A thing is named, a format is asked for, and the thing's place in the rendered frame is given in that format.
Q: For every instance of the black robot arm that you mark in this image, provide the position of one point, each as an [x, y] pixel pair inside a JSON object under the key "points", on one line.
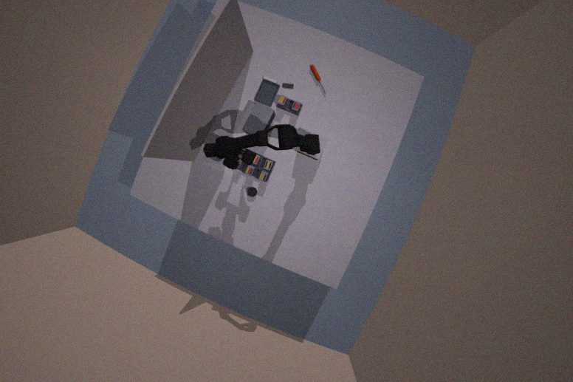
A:
{"points": [[287, 137]]}

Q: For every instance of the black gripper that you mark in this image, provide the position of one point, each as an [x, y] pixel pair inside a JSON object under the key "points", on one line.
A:
{"points": [[248, 156]]}

